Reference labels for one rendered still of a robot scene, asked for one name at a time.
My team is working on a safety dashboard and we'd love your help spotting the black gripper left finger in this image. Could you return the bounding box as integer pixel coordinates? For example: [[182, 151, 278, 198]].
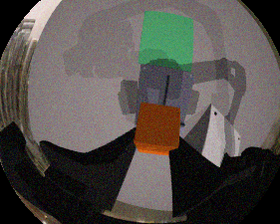
[[39, 127, 136, 212]]

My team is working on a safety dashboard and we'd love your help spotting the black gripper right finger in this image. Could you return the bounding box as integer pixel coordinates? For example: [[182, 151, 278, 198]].
[[168, 137, 256, 219]]

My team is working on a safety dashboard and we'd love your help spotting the orange block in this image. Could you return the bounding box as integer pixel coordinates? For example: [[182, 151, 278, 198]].
[[133, 103, 180, 156]]

